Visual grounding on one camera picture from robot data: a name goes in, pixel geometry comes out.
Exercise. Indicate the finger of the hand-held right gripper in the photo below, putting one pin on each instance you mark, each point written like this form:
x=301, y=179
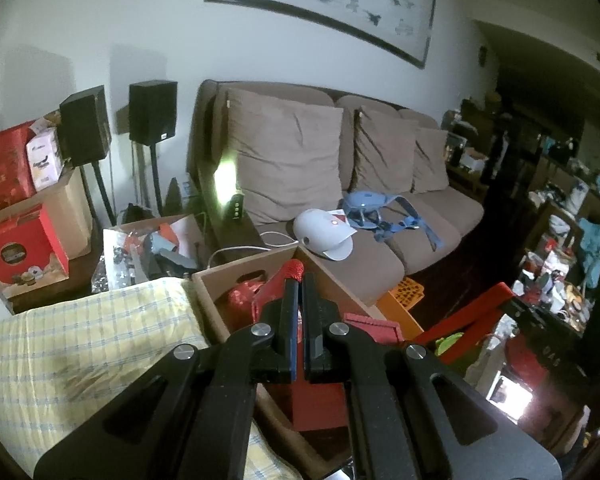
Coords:
x=555, y=355

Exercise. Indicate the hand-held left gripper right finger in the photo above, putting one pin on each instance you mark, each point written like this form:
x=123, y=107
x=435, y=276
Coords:
x=310, y=330

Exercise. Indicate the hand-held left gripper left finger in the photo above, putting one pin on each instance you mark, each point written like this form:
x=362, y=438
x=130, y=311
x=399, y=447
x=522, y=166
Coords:
x=294, y=340

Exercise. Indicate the red heart foil box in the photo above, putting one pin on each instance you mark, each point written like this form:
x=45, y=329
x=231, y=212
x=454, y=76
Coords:
x=242, y=300

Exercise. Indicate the brown cardboard box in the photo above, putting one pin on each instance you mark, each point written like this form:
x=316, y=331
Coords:
x=210, y=300

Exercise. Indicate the orange plastic crate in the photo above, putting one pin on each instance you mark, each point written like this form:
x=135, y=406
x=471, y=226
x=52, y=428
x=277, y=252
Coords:
x=405, y=300

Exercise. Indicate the white dome-shaped device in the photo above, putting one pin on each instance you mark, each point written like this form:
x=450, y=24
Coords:
x=320, y=230

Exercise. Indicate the blue baby carrier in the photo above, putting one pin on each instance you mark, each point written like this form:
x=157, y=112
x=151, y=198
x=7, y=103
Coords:
x=365, y=202

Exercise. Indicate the cluttered wooden shelf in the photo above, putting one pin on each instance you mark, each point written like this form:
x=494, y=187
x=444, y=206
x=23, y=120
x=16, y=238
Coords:
x=540, y=200

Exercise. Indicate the brown sofa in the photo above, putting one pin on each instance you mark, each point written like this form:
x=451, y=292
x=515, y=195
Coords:
x=420, y=230

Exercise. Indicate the black lantern lamp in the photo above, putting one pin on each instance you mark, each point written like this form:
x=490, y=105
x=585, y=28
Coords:
x=232, y=200

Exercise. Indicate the low cardboard box of clutter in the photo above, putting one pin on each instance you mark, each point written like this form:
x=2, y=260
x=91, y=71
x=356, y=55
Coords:
x=150, y=250

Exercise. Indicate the large brown cushion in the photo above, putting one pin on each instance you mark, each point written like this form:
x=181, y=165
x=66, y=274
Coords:
x=285, y=155

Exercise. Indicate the medium brown cushion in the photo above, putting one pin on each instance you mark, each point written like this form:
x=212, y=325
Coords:
x=385, y=150

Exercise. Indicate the black speaker stand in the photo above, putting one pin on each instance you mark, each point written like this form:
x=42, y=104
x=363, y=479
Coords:
x=100, y=190
x=155, y=180

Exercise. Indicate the yellow checked tablecloth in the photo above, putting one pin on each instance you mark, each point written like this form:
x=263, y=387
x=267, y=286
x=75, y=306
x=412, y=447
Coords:
x=80, y=350

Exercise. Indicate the tall brown carton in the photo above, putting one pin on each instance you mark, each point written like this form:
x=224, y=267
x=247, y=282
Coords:
x=75, y=220

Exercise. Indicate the black speaker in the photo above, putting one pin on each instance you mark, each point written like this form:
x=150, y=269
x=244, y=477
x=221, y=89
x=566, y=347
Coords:
x=85, y=125
x=152, y=110

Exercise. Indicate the red chocolate box oval label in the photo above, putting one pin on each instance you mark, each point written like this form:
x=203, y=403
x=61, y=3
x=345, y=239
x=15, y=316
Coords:
x=35, y=240

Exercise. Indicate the small white printed box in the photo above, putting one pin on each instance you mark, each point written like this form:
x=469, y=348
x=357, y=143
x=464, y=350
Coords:
x=44, y=160

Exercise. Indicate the large red gift box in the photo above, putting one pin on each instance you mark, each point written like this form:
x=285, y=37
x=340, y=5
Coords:
x=5, y=170

